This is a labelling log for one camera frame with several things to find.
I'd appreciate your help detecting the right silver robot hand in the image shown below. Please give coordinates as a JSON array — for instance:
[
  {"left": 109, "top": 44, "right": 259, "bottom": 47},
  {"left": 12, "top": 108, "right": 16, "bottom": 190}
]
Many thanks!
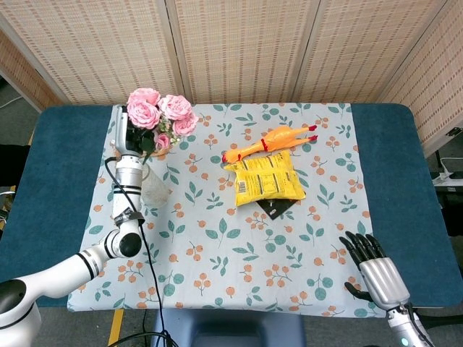
[{"left": 339, "top": 231, "right": 412, "bottom": 312}]

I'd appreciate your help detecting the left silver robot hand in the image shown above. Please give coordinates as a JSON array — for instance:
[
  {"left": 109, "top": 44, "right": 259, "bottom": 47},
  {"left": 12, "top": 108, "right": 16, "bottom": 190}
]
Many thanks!
[{"left": 110, "top": 104, "right": 156, "bottom": 159}]

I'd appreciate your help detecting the pink rose bouquet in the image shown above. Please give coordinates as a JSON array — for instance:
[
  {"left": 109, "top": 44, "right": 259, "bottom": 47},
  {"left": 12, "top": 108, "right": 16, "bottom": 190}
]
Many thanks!
[{"left": 126, "top": 87, "right": 200, "bottom": 166}]

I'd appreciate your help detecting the transparent textured glass vase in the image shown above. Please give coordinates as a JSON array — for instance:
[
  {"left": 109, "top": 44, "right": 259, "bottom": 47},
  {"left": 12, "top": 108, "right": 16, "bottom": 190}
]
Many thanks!
[{"left": 140, "top": 163, "right": 172, "bottom": 209}]

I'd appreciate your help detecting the teal blue table cover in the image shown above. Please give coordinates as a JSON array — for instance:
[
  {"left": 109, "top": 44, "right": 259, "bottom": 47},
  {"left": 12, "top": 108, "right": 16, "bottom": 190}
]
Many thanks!
[{"left": 0, "top": 103, "right": 457, "bottom": 309}]

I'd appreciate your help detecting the black chair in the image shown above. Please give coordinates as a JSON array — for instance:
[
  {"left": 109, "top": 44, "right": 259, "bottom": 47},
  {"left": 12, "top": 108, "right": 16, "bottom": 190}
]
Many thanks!
[{"left": 0, "top": 143, "right": 33, "bottom": 188}]

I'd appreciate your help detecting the white power strip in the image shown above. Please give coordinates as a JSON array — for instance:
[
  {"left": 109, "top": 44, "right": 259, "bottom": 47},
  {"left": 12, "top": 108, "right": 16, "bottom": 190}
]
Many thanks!
[{"left": 432, "top": 156, "right": 463, "bottom": 187}]

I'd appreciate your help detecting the black card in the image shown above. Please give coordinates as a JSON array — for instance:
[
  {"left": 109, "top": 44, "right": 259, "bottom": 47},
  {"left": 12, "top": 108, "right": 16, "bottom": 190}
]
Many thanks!
[{"left": 255, "top": 197, "right": 297, "bottom": 221}]

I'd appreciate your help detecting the yellow snack bag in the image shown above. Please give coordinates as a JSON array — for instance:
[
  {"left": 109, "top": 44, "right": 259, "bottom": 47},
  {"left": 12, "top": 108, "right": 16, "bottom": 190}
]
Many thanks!
[{"left": 223, "top": 149, "right": 308, "bottom": 208}]

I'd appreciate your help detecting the leaf and fruit print tablecloth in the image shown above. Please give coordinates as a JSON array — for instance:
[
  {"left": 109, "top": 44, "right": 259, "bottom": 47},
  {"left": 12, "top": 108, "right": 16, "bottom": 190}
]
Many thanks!
[{"left": 67, "top": 102, "right": 386, "bottom": 320}]

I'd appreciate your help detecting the woven bamboo folding screen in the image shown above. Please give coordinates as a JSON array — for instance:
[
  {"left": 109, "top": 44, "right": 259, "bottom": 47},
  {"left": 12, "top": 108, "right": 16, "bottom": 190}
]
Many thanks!
[{"left": 0, "top": 0, "right": 463, "bottom": 157}]

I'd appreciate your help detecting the orange rubber chicken toy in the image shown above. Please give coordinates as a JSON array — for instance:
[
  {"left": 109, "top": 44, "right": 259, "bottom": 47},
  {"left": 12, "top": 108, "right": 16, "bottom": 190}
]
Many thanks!
[{"left": 221, "top": 124, "right": 319, "bottom": 164}]

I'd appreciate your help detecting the blue grey stool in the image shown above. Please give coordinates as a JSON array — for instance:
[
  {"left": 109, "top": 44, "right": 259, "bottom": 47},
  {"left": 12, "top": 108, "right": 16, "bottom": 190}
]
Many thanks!
[{"left": 150, "top": 313, "right": 307, "bottom": 347}]

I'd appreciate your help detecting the black cable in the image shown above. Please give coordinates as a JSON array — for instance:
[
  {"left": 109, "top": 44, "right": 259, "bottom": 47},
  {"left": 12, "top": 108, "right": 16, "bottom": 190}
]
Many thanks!
[{"left": 103, "top": 156, "right": 179, "bottom": 347}]

